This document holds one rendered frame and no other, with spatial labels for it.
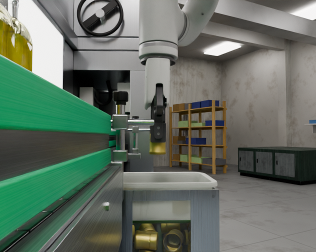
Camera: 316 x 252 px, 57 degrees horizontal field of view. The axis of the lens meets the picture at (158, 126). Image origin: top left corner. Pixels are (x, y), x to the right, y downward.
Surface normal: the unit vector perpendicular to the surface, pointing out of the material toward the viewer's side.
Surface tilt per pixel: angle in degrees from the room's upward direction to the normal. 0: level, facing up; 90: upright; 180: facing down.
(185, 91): 90
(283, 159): 90
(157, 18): 90
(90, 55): 90
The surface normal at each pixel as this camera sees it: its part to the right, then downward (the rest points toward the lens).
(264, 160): -0.88, -0.02
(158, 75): 0.07, -0.08
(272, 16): 0.47, -0.03
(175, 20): 0.86, 0.00
